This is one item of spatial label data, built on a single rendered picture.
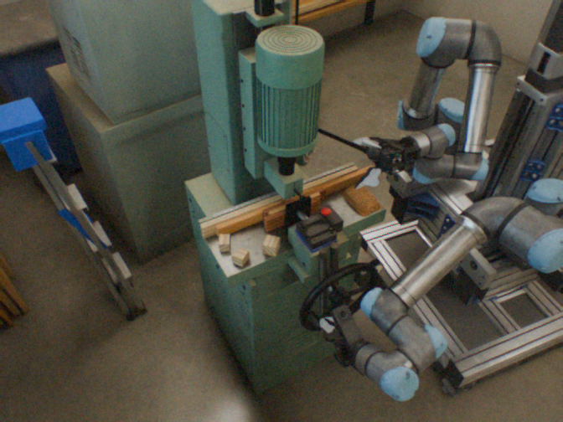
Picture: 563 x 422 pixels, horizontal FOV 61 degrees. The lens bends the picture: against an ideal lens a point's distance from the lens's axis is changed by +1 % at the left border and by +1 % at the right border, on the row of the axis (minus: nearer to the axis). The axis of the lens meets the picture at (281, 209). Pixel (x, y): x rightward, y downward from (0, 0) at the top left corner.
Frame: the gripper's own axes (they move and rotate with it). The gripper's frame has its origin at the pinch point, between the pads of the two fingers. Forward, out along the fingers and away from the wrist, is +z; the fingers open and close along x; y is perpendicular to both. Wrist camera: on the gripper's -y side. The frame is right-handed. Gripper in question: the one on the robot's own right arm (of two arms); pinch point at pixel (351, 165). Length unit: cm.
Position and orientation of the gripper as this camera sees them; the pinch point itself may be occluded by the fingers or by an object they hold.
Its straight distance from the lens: 140.1
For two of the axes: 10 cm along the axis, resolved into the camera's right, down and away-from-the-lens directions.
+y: 4.8, 4.0, -7.8
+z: -8.7, 3.3, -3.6
